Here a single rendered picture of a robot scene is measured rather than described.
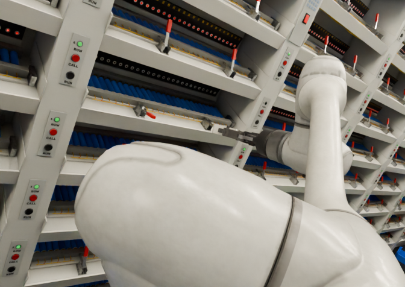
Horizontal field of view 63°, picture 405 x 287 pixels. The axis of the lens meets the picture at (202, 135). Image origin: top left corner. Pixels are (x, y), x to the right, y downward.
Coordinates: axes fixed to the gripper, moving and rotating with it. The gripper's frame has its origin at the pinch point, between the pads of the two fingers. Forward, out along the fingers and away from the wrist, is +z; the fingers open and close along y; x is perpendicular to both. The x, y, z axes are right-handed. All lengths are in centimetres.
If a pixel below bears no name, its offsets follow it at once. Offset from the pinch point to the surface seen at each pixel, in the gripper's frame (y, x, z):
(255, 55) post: 15.7, 29.3, 9.1
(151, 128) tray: -22.2, -3.9, 8.0
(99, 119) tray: -38.7, -4.1, 8.1
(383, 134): 132, 17, 2
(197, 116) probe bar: -3.3, 2.7, 10.7
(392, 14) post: 86, 70, -5
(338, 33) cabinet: 73, 57, 12
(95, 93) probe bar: -40.0, 2.4, 10.9
